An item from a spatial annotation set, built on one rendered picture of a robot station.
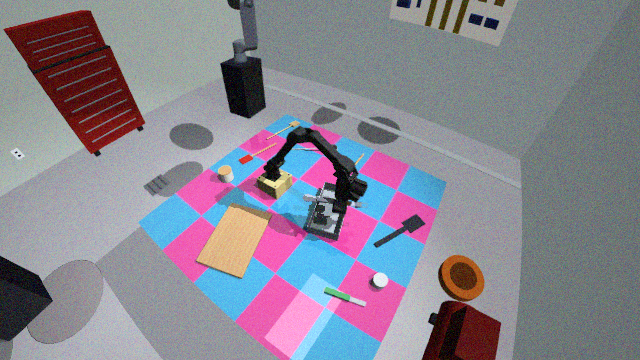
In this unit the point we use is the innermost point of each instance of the beige short cylinder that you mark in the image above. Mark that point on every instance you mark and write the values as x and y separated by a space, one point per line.
226 174

